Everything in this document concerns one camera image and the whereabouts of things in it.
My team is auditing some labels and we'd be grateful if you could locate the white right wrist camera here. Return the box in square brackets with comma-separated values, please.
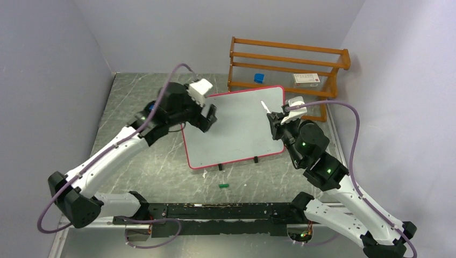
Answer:
[281, 96, 308, 125]

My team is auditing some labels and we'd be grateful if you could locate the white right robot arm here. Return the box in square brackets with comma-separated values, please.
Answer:
[266, 112, 417, 257]

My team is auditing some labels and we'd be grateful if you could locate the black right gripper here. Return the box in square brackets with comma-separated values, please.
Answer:
[268, 111, 305, 166]

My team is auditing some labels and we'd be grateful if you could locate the green white marker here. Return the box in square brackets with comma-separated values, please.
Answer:
[260, 101, 272, 114]

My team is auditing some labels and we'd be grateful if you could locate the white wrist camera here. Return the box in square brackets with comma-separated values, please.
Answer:
[188, 78, 213, 107]
[281, 96, 308, 125]

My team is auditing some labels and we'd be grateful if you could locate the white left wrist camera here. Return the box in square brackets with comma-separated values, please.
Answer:
[188, 78, 213, 107]

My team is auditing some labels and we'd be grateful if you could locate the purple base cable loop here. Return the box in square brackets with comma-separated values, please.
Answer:
[124, 218, 183, 249]

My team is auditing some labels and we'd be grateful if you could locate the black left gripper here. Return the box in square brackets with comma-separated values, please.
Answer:
[168, 83, 217, 132]

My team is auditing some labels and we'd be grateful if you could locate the pink framed whiteboard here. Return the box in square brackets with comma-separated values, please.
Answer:
[182, 85, 285, 169]

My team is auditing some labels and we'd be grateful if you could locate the white red small box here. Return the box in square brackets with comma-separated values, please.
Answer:
[293, 73, 320, 87]

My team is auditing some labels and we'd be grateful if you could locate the blue block on shelf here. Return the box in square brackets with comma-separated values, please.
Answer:
[253, 73, 265, 84]

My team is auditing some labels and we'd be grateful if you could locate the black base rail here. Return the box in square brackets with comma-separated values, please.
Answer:
[134, 203, 308, 238]

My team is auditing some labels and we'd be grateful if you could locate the wooden shelf rack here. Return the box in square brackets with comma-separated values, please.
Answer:
[227, 37, 351, 101]

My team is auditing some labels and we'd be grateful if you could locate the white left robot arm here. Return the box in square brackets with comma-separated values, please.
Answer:
[48, 79, 217, 228]

